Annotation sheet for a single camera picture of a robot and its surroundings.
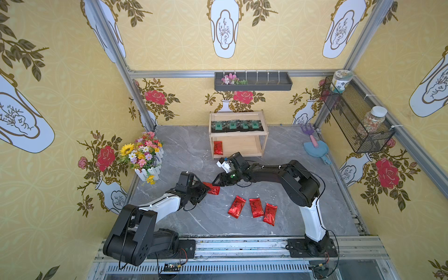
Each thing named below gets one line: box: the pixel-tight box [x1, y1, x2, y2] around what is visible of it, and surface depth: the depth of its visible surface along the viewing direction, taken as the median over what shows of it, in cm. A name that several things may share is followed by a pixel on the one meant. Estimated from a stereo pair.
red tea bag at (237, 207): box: [227, 194, 247, 219], surface depth 86 cm
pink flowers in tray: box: [221, 72, 248, 86], surface depth 89 cm
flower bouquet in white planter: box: [119, 131, 164, 185], surface depth 90 cm
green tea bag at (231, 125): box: [225, 119, 238, 133], surface depth 94 cm
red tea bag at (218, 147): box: [213, 141, 224, 156], surface depth 107 cm
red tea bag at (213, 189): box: [202, 182, 221, 195], surface depth 92 cm
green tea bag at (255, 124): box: [252, 120, 260, 129], surface depth 94 cm
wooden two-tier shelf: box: [208, 110, 269, 160], surface depth 97 cm
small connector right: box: [313, 263, 327, 271], surface depth 72 cm
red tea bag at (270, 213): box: [262, 203, 278, 227], surface depth 83 cm
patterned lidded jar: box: [329, 69, 354, 94], surface depth 87 cm
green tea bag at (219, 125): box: [215, 121, 223, 131], surface depth 94 cm
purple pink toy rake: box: [301, 122, 319, 149], surface depth 120 cm
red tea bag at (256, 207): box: [249, 197, 265, 219], surface depth 85 cm
